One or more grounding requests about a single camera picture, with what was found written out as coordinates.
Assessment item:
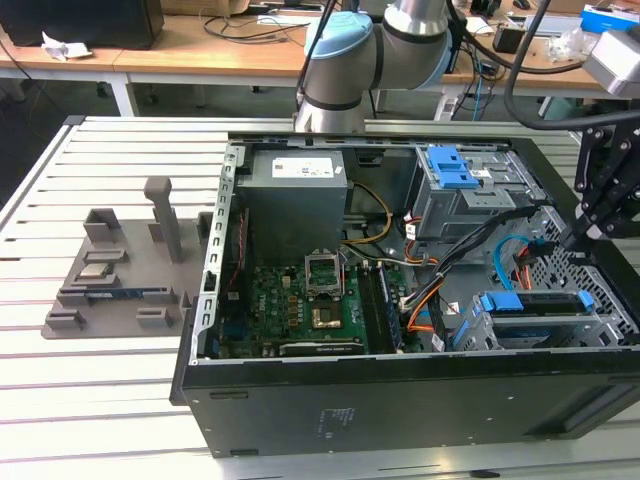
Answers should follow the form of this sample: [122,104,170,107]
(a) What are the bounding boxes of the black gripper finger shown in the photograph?
[596,123,640,240]
[558,123,620,250]

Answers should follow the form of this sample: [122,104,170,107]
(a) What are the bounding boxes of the hard disk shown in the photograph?
[452,289,596,351]

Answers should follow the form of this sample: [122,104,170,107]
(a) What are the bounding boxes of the grey metal disk bay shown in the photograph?
[447,288,629,354]

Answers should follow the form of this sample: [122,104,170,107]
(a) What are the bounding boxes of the clear plastic bags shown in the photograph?
[543,27,601,64]

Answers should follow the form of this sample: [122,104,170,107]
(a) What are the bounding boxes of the blue drive cage latch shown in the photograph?
[427,144,482,190]

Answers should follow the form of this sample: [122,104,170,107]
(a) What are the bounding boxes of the grey metal drive cage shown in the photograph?
[412,144,549,242]

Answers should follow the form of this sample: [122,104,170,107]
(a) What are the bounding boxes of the small black box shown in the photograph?
[492,24,527,54]

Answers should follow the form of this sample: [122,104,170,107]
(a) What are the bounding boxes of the white power strip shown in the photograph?
[433,97,459,122]

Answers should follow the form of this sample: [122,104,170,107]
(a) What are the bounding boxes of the blue cardboard box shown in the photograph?
[579,3,640,34]

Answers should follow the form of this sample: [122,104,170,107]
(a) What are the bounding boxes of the RAM stick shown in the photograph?
[377,263,406,352]

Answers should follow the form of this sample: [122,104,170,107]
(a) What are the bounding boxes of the black RAM slot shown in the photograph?
[365,266,387,355]
[372,266,395,354]
[358,266,380,355]

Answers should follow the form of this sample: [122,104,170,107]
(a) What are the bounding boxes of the metal socket cover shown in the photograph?
[304,247,346,299]

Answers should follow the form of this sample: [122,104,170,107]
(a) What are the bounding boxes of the grey power supply unit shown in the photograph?
[234,149,349,262]

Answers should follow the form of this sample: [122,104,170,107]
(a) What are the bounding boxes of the CPU socket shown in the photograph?
[309,303,344,334]

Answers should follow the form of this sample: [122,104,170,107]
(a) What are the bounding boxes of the black open PC case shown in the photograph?
[169,130,640,459]

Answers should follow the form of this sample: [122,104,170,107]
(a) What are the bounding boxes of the black graphics card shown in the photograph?
[277,339,369,358]

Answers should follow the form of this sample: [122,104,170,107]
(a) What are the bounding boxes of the green motherboard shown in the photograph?
[219,262,417,359]

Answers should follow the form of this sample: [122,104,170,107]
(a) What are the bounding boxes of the long wooden desk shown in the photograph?
[0,12,640,104]

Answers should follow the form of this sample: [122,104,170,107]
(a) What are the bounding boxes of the brown cardboard box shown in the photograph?
[162,0,251,16]

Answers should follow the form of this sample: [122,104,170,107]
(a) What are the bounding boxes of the grey parts rack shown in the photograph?
[42,177,217,342]

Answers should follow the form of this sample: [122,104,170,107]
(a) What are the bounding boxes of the crumpled white paper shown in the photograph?
[41,31,95,62]

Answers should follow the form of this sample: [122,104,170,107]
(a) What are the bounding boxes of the orange wire black plug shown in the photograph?
[512,241,557,290]

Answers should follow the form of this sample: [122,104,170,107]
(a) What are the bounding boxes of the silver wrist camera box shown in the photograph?
[583,29,640,96]

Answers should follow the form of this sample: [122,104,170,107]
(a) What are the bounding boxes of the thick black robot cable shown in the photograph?
[502,0,640,132]

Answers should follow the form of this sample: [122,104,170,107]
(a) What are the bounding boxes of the blue data wire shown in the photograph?
[492,233,532,291]

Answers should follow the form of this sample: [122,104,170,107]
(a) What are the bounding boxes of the black sleeved wire bundle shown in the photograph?
[399,204,549,321]

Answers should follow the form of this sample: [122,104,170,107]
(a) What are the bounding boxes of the red and black wires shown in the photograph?
[402,212,441,269]

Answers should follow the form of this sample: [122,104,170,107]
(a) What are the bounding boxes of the yellow wire bundle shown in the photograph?
[342,182,394,247]

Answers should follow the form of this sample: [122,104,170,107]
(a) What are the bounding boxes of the orange and yellow wires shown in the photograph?
[404,294,444,334]

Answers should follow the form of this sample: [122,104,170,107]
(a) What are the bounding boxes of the thin black hanging cable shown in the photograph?
[294,0,342,119]

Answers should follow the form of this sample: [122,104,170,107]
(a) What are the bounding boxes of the thin red wire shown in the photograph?
[219,209,251,297]

